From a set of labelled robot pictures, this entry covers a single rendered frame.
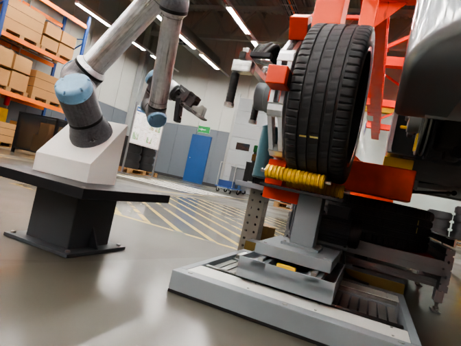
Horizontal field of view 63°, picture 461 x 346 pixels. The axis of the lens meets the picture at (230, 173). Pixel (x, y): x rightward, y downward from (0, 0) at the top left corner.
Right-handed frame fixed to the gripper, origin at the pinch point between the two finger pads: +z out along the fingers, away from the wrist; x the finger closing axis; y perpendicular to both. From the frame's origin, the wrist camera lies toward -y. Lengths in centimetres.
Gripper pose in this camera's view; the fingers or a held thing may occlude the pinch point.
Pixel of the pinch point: (203, 119)
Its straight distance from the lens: 178.7
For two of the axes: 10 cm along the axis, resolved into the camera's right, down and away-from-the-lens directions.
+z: 7.6, 6.0, -2.7
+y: 5.9, -8.0, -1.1
